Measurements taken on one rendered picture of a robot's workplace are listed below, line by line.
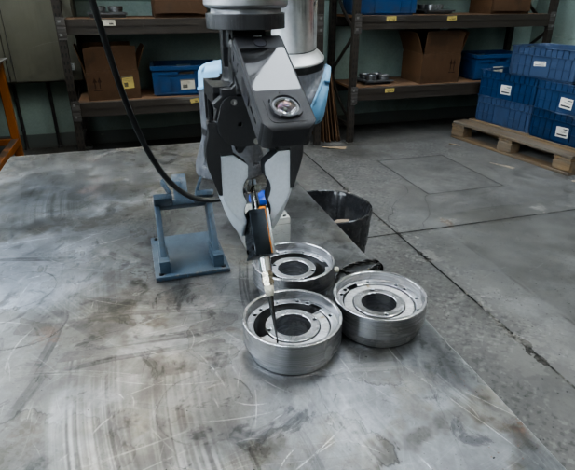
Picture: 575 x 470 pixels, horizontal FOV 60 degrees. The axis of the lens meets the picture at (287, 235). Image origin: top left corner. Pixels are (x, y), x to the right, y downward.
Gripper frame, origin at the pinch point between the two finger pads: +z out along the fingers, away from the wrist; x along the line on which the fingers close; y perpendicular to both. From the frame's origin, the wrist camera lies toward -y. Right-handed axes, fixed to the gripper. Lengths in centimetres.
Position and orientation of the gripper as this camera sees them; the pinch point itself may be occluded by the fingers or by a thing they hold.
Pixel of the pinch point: (256, 225)
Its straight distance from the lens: 51.8
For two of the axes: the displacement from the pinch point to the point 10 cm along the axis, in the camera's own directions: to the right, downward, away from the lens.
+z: 0.0, 9.0, 4.3
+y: -3.0, -4.2, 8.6
